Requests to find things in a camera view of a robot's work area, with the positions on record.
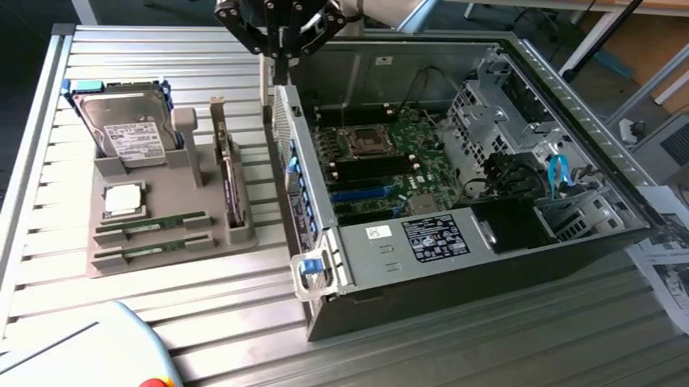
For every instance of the silver CPU chip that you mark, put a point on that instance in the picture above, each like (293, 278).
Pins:
(124, 199)

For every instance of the blue expansion slot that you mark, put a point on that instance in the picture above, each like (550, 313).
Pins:
(362, 194)

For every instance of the hard disk with blue carrier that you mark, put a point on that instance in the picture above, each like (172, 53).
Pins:
(126, 125)

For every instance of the metal disk bay cage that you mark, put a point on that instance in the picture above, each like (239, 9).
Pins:
(485, 117)

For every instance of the blue case latch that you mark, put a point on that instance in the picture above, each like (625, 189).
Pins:
(310, 267)

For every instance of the black RAM slot bank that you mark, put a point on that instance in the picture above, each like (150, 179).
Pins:
(371, 168)

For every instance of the grey parts rack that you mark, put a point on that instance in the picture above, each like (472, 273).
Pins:
(162, 242)

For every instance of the red emergency stop button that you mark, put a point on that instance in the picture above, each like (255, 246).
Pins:
(159, 382)

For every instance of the grey computer box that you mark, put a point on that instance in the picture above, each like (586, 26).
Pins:
(659, 137)

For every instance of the green RAM stick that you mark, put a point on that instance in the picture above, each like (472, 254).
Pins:
(154, 250)
(154, 223)

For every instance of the black open PC case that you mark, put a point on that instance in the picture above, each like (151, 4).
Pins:
(485, 298)

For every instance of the graphics card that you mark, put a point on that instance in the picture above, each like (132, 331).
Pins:
(229, 161)

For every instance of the CPU socket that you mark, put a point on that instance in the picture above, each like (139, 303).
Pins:
(366, 141)

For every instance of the grey power supply unit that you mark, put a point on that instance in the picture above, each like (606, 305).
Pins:
(409, 246)

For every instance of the printed paper sheet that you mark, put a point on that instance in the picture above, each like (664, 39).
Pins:
(665, 262)

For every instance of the green motherboard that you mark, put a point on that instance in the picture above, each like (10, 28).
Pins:
(398, 169)

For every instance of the black tripod pole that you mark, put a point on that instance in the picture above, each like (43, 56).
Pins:
(602, 36)

